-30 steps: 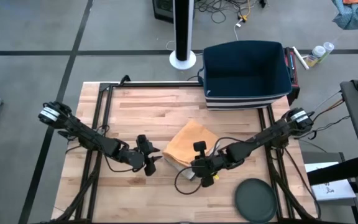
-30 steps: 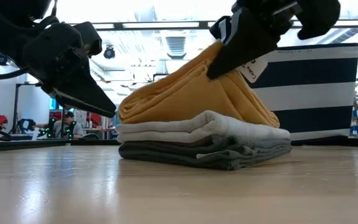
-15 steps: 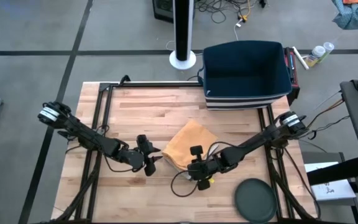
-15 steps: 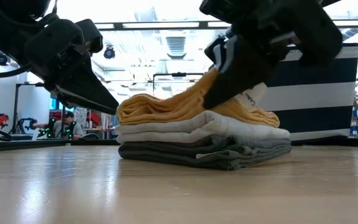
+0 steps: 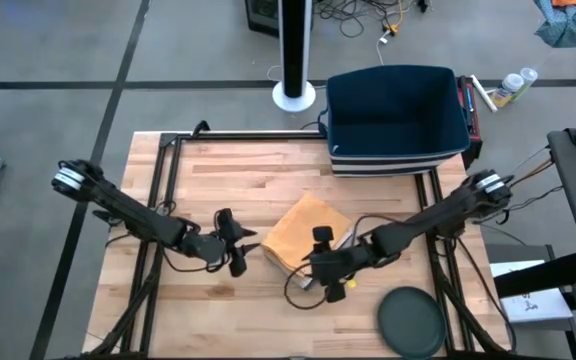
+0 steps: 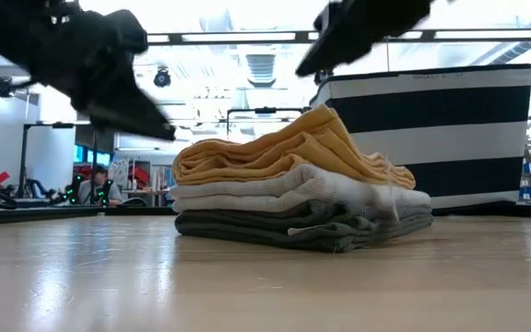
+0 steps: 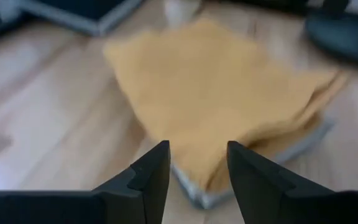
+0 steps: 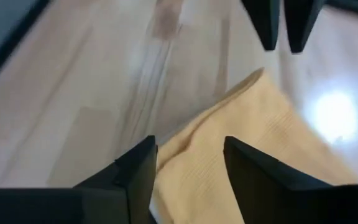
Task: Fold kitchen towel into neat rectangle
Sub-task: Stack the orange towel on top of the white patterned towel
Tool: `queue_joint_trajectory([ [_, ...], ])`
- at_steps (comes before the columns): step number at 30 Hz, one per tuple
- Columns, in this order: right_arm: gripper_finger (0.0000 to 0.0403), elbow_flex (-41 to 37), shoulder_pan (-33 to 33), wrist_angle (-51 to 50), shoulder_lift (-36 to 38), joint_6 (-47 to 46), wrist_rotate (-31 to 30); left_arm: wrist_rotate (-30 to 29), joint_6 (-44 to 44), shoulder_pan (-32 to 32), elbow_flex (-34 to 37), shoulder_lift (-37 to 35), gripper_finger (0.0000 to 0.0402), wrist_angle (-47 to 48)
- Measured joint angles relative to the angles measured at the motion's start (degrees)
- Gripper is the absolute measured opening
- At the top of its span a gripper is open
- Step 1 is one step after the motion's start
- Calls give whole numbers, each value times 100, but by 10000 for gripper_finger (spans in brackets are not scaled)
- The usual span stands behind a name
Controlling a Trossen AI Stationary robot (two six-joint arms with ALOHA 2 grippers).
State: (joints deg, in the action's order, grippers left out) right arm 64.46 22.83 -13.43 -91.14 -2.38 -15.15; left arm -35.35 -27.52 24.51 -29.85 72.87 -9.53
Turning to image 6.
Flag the white towel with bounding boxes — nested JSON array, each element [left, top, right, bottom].
[[169, 162, 433, 223]]

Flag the navy white striped fabric bin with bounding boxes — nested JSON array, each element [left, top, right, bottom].
[[309, 63, 531, 210]]

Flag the blue lit monitor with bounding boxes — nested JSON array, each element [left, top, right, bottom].
[[74, 144, 112, 168]]

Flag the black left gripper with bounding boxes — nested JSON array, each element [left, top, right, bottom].
[[0, 0, 178, 143]]

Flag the orange towel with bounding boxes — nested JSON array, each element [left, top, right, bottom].
[[171, 102, 418, 191]]

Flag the person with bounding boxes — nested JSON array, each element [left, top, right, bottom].
[[77, 164, 124, 207]]

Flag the grey kitchen towel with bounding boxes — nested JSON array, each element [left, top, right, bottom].
[[173, 201, 435, 255]]

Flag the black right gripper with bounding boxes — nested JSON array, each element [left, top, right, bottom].
[[294, 0, 438, 79]]

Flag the black thin metal stand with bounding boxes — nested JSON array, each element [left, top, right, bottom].
[[225, 106, 313, 142]]

